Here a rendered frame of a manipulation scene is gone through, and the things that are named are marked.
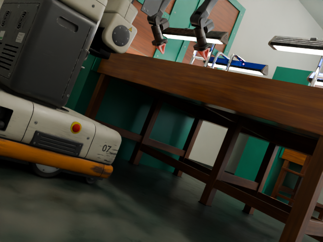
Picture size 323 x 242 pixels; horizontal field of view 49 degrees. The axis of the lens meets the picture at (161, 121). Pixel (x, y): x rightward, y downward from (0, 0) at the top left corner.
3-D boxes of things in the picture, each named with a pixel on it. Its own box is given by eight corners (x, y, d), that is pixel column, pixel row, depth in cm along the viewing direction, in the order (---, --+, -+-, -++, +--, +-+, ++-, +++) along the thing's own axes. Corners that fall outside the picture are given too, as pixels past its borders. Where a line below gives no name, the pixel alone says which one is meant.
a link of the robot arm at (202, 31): (191, 28, 204) (197, 29, 200) (199, 23, 207) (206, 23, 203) (193, 39, 208) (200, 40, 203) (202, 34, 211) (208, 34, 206)
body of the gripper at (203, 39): (200, 44, 215) (197, 32, 211) (213, 45, 208) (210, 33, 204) (193, 49, 212) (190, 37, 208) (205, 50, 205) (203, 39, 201)
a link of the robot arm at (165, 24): (146, 16, 234) (155, 18, 228) (159, 9, 239) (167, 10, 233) (150, 32, 241) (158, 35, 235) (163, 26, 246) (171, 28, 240)
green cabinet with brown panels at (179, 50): (105, 37, 262) (153, -82, 264) (70, 32, 302) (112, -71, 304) (211, 97, 355) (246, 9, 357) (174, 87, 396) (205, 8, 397)
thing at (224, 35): (220, 39, 229) (225, 29, 229) (159, 33, 274) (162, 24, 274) (227, 44, 234) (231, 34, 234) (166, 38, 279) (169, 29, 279)
